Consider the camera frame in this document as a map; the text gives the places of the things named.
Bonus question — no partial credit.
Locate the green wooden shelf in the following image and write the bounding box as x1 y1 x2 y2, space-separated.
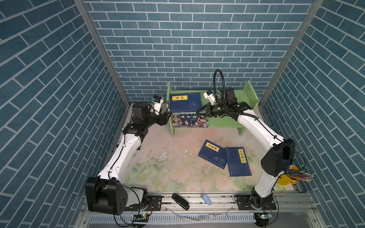
167 81 259 135

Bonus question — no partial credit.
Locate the blue book yellow label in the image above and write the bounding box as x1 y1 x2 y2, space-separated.
169 93 202 113

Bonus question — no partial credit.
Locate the light blue eraser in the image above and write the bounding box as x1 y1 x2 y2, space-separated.
202 193 212 205

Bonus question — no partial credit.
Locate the small middle blue book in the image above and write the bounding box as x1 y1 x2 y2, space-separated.
198 140 227 170

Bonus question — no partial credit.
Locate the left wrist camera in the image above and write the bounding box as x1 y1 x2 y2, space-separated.
151 95 164 116

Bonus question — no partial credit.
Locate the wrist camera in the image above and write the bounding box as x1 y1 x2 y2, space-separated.
203 90 216 105
151 95 164 116

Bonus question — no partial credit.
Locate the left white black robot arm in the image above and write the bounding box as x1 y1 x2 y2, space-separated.
85 96 171 216

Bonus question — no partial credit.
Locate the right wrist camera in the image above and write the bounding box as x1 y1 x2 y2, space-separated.
203 90 216 105

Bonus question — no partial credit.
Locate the black remote on rail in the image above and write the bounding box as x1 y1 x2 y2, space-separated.
172 193 190 211

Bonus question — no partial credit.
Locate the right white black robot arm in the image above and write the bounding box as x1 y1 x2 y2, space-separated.
197 89 295 201

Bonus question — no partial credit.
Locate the yellow pen holder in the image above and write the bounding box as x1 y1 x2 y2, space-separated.
277 165 314 186

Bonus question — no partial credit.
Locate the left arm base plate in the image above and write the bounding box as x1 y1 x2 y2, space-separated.
134 195 163 212

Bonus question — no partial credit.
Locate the illustrated cartoon cover book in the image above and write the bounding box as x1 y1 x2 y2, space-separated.
172 113 209 128

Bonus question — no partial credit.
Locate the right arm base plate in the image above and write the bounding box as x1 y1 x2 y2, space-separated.
233 194 277 211

